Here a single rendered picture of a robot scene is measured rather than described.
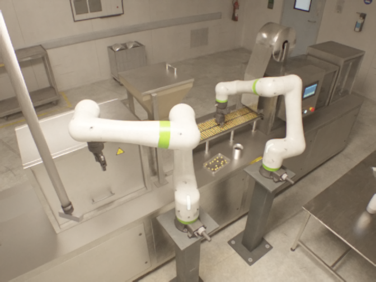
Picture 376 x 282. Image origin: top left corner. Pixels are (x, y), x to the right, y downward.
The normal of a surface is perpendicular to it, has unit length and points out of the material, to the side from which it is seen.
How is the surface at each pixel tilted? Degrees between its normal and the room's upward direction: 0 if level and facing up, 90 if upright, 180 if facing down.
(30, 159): 0
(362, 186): 0
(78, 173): 90
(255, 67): 71
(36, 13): 90
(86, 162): 90
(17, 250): 0
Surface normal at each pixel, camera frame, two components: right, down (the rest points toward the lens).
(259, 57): -0.78, 0.06
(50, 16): 0.56, 0.50
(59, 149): 0.00, -0.80
